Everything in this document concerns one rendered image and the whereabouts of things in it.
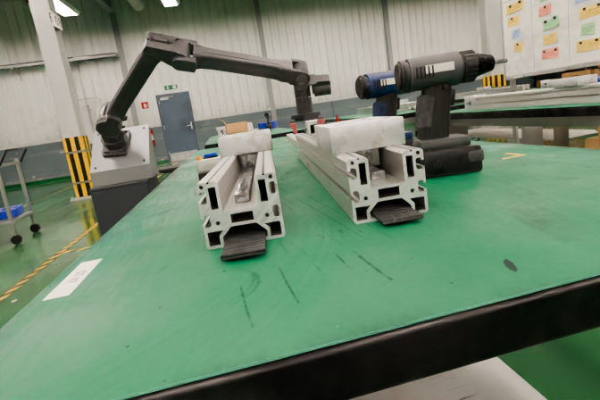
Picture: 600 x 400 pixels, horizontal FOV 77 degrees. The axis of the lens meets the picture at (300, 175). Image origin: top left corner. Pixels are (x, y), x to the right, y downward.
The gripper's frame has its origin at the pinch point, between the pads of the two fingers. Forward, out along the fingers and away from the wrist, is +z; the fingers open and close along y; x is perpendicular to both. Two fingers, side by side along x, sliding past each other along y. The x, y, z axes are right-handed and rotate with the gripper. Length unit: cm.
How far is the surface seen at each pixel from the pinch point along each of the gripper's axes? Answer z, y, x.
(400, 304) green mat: 6, -6, -107
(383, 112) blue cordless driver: -6.6, 14.3, -43.5
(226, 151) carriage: -4, -23, -55
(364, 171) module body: -1, -2, -86
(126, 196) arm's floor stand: 11, -68, 4
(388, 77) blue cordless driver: -14.7, 16.3, -44.3
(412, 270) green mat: 6, -3, -102
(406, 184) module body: 1, 3, -87
